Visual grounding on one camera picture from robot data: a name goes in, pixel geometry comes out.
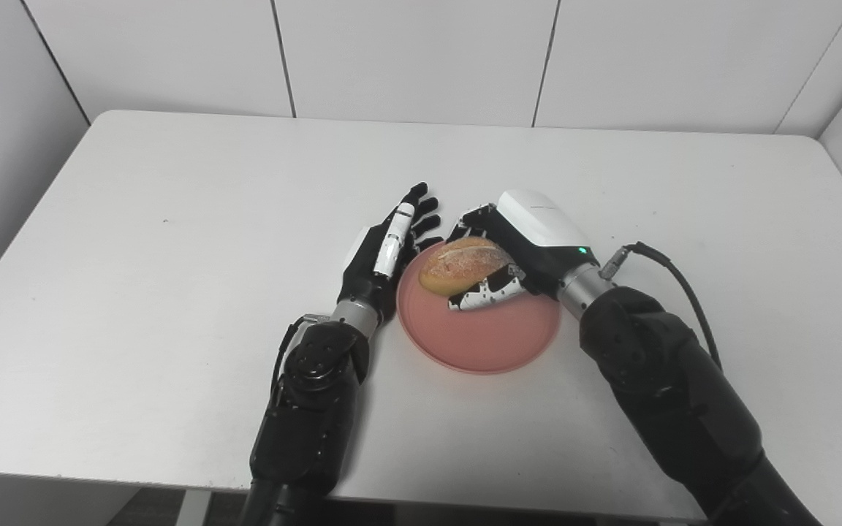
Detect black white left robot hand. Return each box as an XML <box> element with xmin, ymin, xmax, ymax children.
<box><xmin>337</xmin><ymin>182</ymin><xmax>445</xmax><ymax>323</ymax></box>

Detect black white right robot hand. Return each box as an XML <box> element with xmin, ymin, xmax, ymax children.
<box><xmin>444</xmin><ymin>189</ymin><xmax>602</xmax><ymax>312</ymax></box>

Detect golden bread roll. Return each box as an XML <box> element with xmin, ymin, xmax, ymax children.
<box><xmin>419</xmin><ymin>236</ymin><xmax>517</xmax><ymax>298</ymax></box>

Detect pink round plate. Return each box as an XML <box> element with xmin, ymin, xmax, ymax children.
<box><xmin>396</xmin><ymin>241</ymin><xmax>563</xmax><ymax>376</ymax></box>

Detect white table leg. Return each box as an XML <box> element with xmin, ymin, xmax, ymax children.
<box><xmin>172</xmin><ymin>489</ymin><xmax>213</xmax><ymax>526</ymax></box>

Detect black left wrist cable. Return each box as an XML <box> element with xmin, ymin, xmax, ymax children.
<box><xmin>268</xmin><ymin>314</ymin><xmax>321</xmax><ymax>411</ymax></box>

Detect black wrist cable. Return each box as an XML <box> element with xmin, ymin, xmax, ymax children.
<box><xmin>600</xmin><ymin>242</ymin><xmax>724</xmax><ymax>373</ymax></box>
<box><xmin>268</xmin><ymin>314</ymin><xmax>321</xmax><ymax>411</ymax></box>

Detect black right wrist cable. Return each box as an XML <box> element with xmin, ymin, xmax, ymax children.
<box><xmin>600</xmin><ymin>242</ymin><xmax>724</xmax><ymax>373</ymax></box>

